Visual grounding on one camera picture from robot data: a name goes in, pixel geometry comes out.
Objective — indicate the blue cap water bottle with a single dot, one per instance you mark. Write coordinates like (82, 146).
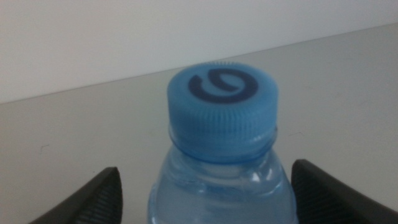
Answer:
(222, 124)

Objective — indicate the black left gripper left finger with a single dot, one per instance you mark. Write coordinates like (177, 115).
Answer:
(101, 199)

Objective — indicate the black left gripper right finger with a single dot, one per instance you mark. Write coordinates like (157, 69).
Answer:
(320, 199)

